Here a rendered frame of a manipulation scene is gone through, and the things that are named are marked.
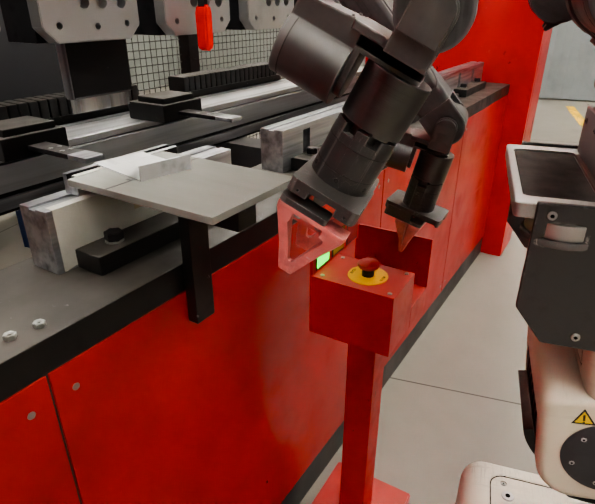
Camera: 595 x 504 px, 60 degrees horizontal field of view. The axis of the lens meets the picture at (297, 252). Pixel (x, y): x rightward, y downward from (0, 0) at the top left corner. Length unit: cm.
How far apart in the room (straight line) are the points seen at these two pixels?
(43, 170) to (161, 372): 46
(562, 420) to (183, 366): 54
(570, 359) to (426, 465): 97
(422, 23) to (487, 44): 234
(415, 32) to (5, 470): 62
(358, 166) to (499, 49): 230
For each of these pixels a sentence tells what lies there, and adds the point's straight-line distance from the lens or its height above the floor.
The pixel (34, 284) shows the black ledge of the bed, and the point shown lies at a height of 87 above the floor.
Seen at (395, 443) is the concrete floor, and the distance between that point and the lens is 172.
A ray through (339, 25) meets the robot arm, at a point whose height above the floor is 121.
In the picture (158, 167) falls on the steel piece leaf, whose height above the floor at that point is 101.
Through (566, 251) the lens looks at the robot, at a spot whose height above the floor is 100.
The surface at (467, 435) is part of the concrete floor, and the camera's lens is 179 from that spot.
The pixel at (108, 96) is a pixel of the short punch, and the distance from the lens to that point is 84.
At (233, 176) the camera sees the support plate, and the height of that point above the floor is 100.
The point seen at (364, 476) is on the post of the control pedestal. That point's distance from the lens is 127.
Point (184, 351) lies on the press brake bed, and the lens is 84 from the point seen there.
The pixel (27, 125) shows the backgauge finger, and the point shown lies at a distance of 100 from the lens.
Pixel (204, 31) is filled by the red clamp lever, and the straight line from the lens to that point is 87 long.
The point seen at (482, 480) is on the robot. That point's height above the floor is 28.
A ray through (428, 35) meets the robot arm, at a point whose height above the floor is 120.
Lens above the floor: 122
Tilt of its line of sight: 26 degrees down
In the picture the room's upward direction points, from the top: straight up
